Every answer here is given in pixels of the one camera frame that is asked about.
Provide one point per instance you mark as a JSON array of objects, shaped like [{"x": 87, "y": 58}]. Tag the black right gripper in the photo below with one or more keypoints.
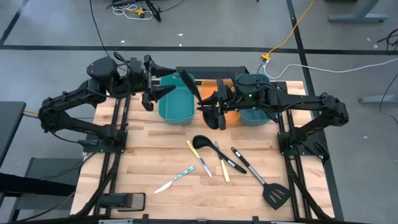
[{"x": 228, "y": 99}]

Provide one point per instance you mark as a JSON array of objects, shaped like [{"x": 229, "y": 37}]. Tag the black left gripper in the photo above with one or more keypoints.
[{"x": 147, "y": 84}]

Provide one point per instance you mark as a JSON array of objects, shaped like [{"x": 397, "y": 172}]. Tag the black ladle with white label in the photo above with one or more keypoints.
[{"x": 202, "y": 142}]

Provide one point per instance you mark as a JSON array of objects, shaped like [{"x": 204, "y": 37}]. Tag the black slotted spatula steel shank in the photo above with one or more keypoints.
[{"x": 275, "y": 194}]

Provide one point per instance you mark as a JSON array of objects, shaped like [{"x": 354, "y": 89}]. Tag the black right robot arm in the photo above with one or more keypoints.
[{"x": 311, "y": 101}]

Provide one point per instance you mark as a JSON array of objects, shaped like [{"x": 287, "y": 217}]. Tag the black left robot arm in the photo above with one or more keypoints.
[{"x": 68, "y": 96}]

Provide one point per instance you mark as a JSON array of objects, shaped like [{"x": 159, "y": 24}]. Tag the orange plastic bin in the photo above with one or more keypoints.
[{"x": 208, "y": 88}]

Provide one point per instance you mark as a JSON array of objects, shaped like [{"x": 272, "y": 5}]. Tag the teal plastic bin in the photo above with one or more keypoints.
[{"x": 175, "y": 109}]

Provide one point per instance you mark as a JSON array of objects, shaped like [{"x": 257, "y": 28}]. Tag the black perforated computer case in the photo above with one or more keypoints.
[{"x": 214, "y": 71}]

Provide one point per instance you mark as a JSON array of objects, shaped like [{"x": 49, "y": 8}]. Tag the blue-grey plastic bin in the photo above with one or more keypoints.
[{"x": 255, "y": 119}]

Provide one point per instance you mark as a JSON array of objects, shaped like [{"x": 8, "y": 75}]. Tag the black side table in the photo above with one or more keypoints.
[{"x": 9, "y": 124}]

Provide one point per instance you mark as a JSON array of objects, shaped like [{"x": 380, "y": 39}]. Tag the grey desk foot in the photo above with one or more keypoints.
[
  {"x": 357, "y": 17},
  {"x": 379, "y": 99}
]

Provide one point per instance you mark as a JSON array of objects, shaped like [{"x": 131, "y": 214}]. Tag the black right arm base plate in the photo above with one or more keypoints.
[{"x": 284, "y": 149}]

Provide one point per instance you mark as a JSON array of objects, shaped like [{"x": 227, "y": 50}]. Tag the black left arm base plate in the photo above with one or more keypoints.
[{"x": 93, "y": 146}]

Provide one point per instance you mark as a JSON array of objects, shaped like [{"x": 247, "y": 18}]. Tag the black left frame strut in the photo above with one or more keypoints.
[{"x": 105, "y": 168}]

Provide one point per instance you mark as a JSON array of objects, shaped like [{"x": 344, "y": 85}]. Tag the black frame strut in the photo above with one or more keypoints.
[
  {"x": 297, "y": 193},
  {"x": 105, "y": 168}
]

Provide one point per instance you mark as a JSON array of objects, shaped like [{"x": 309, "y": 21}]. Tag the black table edge rail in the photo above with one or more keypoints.
[{"x": 186, "y": 221}]

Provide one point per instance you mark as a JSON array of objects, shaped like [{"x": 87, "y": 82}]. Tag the black right frame strut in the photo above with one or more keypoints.
[{"x": 297, "y": 193}]

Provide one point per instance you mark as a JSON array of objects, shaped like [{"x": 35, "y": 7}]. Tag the black bracket device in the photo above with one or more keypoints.
[{"x": 118, "y": 200}]

